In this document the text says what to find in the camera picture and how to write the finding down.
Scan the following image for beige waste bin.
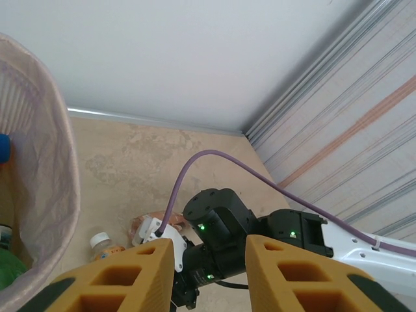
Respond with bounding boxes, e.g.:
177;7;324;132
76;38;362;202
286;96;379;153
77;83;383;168
0;31;81;312

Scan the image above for Fiji water bottle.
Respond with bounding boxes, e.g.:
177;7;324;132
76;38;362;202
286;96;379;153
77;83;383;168
0;133;13;163

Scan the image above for orange red label tea bottle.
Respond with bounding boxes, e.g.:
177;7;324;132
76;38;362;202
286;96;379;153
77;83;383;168
89;231;127;263

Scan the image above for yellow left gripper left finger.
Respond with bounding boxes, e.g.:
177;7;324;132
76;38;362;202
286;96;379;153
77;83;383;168
21;237;174;312

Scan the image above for green plastic bottle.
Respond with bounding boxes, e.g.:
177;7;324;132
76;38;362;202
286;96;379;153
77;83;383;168
0;248;29;291

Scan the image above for Pepsi blue label bottle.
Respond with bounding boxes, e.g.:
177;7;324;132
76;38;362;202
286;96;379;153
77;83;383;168
0;224;14;252

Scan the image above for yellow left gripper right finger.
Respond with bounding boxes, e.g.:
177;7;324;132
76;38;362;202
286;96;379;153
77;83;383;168
245;234;413;312

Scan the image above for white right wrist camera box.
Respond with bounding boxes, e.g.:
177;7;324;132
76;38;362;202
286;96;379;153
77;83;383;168
131;216;189;273

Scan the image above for pink plastic bin liner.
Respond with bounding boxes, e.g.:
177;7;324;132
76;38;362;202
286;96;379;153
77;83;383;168
0;31;81;312

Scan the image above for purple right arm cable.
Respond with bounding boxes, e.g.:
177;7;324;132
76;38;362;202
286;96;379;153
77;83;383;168
157;149;416;256

